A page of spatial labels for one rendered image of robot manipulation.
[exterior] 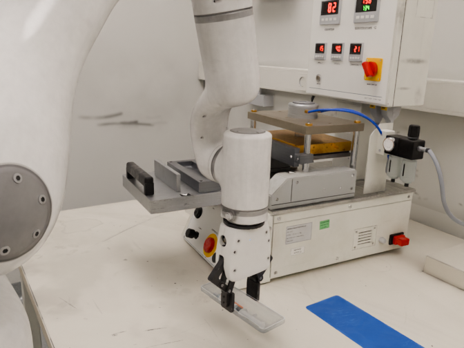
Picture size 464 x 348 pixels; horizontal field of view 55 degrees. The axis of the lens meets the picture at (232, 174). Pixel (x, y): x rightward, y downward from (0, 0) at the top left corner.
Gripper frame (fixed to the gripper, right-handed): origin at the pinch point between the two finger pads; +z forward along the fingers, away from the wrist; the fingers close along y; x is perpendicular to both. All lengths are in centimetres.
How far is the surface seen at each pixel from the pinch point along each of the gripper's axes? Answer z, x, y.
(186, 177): -15.9, 26.6, 5.9
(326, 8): -57, 28, 54
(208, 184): -16.2, 19.0, 6.6
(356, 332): 7.5, -14.6, 17.7
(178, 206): -12.2, 19.6, -0.9
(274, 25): -56, 94, 100
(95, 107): -14, 164, 45
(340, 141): -23.2, 11.2, 42.3
